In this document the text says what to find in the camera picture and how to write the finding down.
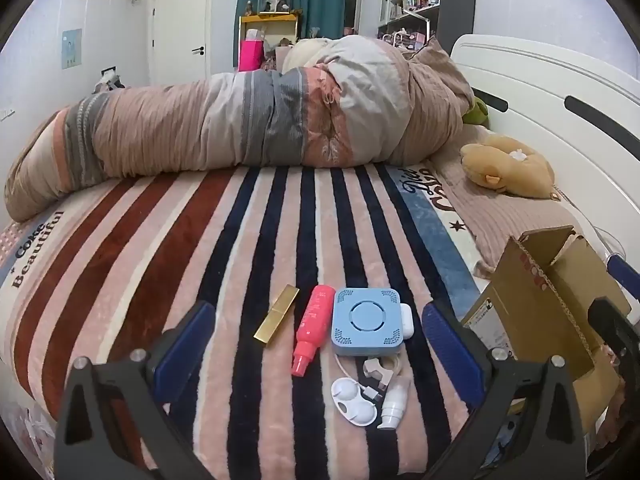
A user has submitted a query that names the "thin white cable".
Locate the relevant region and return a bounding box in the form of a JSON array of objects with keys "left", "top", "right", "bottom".
[{"left": 590, "top": 222, "right": 626, "bottom": 261}]

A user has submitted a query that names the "small white pump bottle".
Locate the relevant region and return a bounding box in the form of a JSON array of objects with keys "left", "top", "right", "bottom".
[{"left": 376, "top": 377, "right": 412, "bottom": 431}]

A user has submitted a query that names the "black and white object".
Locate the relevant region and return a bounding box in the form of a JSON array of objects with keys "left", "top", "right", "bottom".
[{"left": 92, "top": 66, "right": 123, "bottom": 93}]

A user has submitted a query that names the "white bed headboard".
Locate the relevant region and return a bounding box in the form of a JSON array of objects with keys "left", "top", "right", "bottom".
[{"left": 450, "top": 34, "right": 640, "bottom": 311}]

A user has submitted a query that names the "gold lipstick tube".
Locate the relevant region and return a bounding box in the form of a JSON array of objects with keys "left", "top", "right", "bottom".
[{"left": 253, "top": 284, "right": 301, "bottom": 347}]

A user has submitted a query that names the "white adapter hub with cable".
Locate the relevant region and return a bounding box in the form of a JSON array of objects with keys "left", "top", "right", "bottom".
[{"left": 332, "top": 352, "right": 388, "bottom": 402}]

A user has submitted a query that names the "rolled striped comforter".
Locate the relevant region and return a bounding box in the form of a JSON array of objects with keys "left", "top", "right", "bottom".
[{"left": 5, "top": 37, "right": 476, "bottom": 223}]

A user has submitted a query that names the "brown plush toy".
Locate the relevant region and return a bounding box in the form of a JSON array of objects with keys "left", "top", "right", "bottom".
[{"left": 459, "top": 135, "right": 556, "bottom": 200}]

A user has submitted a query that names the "light blue wall poster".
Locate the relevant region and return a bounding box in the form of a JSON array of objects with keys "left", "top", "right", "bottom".
[{"left": 61, "top": 28, "right": 83, "bottom": 69}]

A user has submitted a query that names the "cardboard box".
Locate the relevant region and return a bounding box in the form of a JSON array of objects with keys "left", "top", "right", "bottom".
[{"left": 460, "top": 225, "right": 633, "bottom": 453}]

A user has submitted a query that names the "pink ribbed bed cover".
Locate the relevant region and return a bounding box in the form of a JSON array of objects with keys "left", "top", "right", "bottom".
[{"left": 430, "top": 125, "right": 601, "bottom": 281}]

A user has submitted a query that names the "dark grey cabinet panel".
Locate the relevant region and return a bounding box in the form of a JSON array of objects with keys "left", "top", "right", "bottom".
[{"left": 437, "top": 0, "right": 476, "bottom": 53}]

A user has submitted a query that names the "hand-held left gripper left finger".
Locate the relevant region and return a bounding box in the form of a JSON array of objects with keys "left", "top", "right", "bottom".
[{"left": 52, "top": 301, "right": 217, "bottom": 480}]

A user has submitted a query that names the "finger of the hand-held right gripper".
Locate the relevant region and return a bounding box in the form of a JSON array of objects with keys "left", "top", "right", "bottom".
[
  {"left": 605, "top": 252, "right": 640, "bottom": 307},
  {"left": 587, "top": 297, "right": 640, "bottom": 377}
]

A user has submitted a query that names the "pink bag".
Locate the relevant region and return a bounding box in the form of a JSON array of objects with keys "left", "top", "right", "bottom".
[{"left": 238, "top": 37, "right": 266, "bottom": 73}]

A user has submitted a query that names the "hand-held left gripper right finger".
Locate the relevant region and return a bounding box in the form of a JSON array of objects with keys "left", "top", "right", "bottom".
[{"left": 421, "top": 301, "right": 587, "bottom": 480}]

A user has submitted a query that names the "pink spray bottle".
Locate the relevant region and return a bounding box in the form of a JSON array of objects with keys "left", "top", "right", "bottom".
[{"left": 291, "top": 284, "right": 337, "bottom": 378}]

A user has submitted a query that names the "yellow shelf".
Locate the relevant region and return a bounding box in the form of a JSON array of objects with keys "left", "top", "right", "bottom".
[{"left": 237, "top": 10, "right": 303, "bottom": 68}]

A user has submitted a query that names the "striped plush blanket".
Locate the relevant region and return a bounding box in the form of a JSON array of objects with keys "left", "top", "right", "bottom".
[{"left": 0, "top": 162, "right": 501, "bottom": 480}]

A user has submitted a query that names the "cluttered bookshelf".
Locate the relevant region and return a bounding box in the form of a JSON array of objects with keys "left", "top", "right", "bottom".
[{"left": 375, "top": 0, "right": 443, "bottom": 51}]

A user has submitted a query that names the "person's right hand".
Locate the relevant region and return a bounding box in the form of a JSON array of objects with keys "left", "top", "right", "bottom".
[{"left": 594, "top": 379, "right": 637, "bottom": 450}]

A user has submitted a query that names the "blue square device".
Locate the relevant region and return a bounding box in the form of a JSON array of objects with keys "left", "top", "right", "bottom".
[{"left": 330, "top": 287, "right": 407, "bottom": 358}]

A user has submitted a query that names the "white contact lens case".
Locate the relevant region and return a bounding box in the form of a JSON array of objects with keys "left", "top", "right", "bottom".
[{"left": 331, "top": 377, "right": 378, "bottom": 427}]

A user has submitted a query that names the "white door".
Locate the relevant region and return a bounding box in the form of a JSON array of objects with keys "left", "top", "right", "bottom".
[{"left": 150, "top": 0, "right": 211, "bottom": 86}]

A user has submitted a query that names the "beige plastic clip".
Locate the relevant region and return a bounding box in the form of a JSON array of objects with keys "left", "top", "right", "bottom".
[{"left": 362, "top": 357, "right": 403, "bottom": 391}]

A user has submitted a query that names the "cream plush pillow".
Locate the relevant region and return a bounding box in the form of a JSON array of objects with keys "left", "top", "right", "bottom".
[{"left": 282, "top": 37, "right": 341, "bottom": 73}]

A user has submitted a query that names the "green plush toy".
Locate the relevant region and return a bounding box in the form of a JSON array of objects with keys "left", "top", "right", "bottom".
[{"left": 462, "top": 95, "right": 493, "bottom": 128}]

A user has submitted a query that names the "white earbud case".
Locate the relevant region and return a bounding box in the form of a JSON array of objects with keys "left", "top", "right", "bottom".
[{"left": 398, "top": 305, "right": 416, "bottom": 340}]

